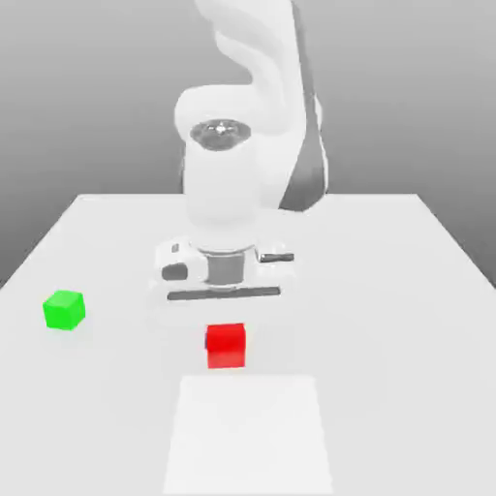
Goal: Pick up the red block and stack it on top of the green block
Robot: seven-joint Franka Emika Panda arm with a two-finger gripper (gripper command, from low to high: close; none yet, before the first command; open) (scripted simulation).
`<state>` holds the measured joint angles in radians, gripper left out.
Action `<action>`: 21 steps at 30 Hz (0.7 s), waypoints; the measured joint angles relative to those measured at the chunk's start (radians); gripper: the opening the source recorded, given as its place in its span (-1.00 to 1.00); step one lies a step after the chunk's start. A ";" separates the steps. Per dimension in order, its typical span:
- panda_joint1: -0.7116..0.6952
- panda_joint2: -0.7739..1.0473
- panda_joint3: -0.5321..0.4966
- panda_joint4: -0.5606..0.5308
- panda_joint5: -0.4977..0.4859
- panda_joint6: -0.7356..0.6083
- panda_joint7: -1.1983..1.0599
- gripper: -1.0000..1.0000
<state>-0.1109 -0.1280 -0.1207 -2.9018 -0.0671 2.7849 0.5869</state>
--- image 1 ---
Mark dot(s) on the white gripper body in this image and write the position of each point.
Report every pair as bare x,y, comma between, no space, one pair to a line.
224,300

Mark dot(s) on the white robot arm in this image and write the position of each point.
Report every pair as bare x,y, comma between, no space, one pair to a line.
221,182

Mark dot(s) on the small red cube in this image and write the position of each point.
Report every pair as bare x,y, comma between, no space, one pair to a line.
226,346

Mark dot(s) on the small green cube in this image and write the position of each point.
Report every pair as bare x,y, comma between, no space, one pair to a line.
64,310

